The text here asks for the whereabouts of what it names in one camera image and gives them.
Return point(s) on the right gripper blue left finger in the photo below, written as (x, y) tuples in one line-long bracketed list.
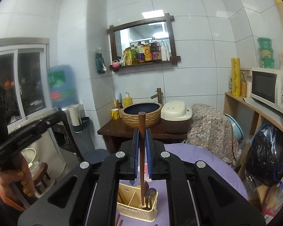
[(135, 145)]

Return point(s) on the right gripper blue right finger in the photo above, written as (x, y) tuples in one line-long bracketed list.
[(149, 151)]

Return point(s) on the metal spoon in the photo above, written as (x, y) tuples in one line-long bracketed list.
[(151, 192)]

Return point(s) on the left hand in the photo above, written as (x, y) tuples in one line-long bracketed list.
[(22, 175)]

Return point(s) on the yellow mug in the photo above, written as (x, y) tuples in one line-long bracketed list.
[(115, 115)]

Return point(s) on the yellow soap bottle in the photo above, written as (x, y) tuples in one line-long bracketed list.
[(127, 100)]

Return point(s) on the white brown rice cooker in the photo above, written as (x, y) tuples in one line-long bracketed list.
[(176, 117)]

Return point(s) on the bronze faucet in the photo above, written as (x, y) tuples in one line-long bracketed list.
[(158, 95)]

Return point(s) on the wooden stool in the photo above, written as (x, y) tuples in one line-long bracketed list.
[(41, 176)]

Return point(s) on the water dispenser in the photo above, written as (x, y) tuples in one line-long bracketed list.
[(76, 139)]

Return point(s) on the paper cup stack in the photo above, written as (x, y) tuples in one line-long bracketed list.
[(74, 115)]

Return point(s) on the floral cloth covered chair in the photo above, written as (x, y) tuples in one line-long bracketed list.
[(210, 129)]

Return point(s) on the beige perforated cutlery holder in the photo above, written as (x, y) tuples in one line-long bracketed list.
[(129, 204)]

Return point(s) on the window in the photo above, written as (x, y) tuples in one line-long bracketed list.
[(23, 74)]

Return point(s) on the purple floral tablecloth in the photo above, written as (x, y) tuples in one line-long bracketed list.
[(196, 194)]

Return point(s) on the blue water jug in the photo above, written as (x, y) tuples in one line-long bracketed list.
[(62, 88)]

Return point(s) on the blue plastic basin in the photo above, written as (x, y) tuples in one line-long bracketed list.
[(237, 130)]

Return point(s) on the wooden shelf unit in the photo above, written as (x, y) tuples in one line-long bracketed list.
[(250, 114)]

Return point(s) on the yellow tall box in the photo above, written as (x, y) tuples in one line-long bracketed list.
[(235, 77)]

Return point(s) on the black garbage bag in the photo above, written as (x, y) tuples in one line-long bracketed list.
[(264, 160)]

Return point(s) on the white microwave oven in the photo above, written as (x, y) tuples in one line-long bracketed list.
[(267, 87)]

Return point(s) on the colourful plastic bags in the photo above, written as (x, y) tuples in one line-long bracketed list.
[(273, 202)]

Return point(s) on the green stacked containers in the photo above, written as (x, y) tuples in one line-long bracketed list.
[(266, 52)]

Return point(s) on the wooden framed wall mirror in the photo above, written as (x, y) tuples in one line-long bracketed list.
[(143, 42)]

